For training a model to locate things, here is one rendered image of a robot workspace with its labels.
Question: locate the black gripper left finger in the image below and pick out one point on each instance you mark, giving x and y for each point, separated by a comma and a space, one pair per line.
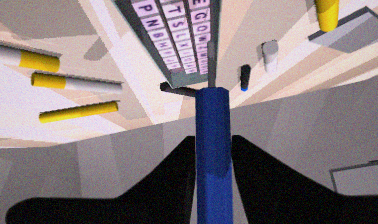
164, 196

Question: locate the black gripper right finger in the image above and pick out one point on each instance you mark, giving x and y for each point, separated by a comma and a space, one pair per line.
272, 192

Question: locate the blue stylus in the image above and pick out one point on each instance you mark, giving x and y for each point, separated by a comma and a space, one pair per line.
213, 150

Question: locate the grey keyboard with white letter keys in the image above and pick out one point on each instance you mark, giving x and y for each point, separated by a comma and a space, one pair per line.
174, 34

